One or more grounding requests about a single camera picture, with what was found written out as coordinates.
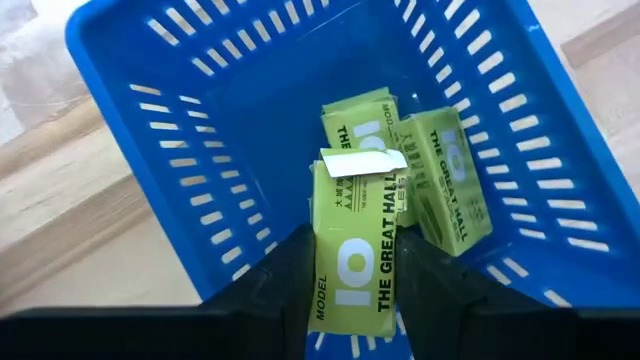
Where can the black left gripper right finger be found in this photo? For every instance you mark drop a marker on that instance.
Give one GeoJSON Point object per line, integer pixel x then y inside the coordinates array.
{"type": "Point", "coordinates": [435, 290]}

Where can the blue plastic basket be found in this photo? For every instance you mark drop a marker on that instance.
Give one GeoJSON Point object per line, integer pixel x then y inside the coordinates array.
{"type": "Point", "coordinates": [250, 75]}

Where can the green staple box white flap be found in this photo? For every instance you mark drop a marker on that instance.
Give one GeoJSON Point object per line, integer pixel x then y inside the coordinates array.
{"type": "Point", "coordinates": [355, 225]}

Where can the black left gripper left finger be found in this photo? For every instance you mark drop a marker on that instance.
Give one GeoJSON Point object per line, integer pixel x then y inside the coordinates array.
{"type": "Point", "coordinates": [280, 290]}

